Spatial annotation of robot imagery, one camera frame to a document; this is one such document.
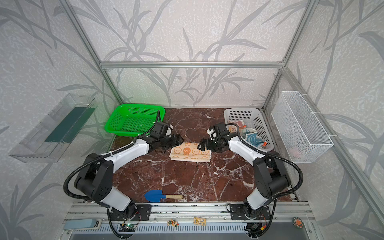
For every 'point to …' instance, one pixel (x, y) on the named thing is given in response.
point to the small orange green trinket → (173, 222)
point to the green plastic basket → (133, 120)
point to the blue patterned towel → (250, 136)
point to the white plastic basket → (253, 118)
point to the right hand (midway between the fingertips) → (204, 143)
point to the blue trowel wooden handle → (157, 195)
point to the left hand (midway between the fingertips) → (182, 137)
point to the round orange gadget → (297, 222)
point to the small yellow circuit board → (199, 221)
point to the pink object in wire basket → (295, 152)
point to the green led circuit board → (127, 227)
